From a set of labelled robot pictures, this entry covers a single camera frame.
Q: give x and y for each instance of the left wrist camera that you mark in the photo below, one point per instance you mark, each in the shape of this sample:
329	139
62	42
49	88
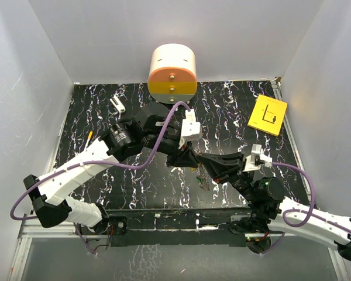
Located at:
190	129

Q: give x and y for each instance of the yellow marker pen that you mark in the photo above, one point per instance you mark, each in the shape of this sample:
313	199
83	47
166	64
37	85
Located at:
89	137

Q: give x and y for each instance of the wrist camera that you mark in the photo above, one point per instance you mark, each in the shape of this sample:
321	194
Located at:
190	129
256	159

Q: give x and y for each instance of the round three-drawer mini cabinet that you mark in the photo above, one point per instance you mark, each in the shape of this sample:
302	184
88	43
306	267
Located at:
172	75

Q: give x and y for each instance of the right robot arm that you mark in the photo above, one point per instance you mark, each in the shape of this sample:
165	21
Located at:
271	210

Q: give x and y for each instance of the aluminium frame rail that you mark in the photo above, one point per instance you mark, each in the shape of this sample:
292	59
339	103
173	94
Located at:
237	221

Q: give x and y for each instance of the white plastic clip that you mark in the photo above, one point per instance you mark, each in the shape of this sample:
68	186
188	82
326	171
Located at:
115	101

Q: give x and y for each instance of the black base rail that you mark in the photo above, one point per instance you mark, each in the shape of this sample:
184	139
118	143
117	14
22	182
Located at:
218	237

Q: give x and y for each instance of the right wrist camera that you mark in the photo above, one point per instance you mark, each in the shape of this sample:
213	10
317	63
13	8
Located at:
256	159

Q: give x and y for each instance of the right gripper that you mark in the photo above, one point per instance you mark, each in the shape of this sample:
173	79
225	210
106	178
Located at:
223	167

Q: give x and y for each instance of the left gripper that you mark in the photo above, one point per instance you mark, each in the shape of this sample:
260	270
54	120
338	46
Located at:
182	156

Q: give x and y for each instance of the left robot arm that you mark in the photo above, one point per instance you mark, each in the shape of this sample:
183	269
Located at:
130	143

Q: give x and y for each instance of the yellow book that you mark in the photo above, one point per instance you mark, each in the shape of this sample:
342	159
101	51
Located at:
268	115

